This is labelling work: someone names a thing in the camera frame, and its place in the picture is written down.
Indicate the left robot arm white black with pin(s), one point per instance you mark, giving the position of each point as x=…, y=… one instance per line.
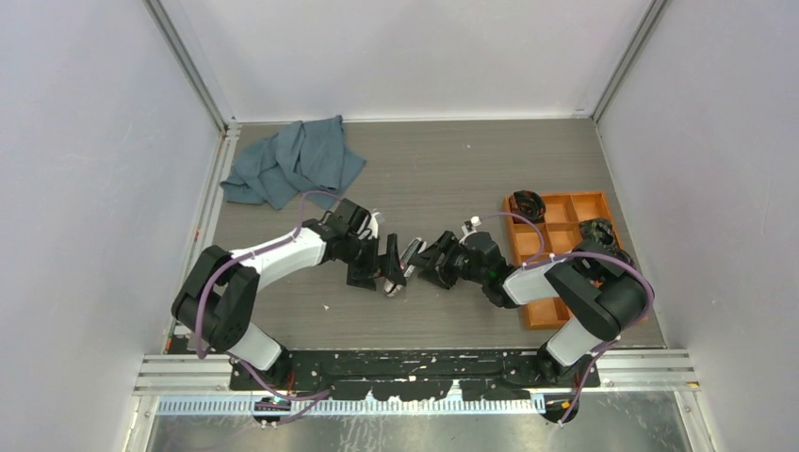
x=217, y=297

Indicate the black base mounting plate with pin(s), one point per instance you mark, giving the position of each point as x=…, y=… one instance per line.
x=413, y=374

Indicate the camouflage rolled belt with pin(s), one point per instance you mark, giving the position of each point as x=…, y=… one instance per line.
x=601, y=231

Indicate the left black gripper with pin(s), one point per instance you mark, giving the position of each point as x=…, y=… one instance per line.
x=364, y=277

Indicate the orange compartment tray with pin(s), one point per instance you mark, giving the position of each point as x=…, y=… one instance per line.
x=559, y=233

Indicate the crumpled grey-blue cloth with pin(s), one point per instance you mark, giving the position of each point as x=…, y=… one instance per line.
x=302, y=157

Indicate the white slotted cable duct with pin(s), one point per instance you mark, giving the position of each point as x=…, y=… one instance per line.
x=228, y=406

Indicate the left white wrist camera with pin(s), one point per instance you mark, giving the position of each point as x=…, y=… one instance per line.
x=371, y=231

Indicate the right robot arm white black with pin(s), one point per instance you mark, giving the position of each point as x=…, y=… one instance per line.
x=604, y=294

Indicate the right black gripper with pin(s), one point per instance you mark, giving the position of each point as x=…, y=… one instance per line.
x=440, y=275

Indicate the patterned glasses case tan lining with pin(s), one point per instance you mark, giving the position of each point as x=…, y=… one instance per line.
x=390, y=289

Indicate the brown black rolled belt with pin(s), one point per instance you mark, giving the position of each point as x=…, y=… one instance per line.
x=529, y=205

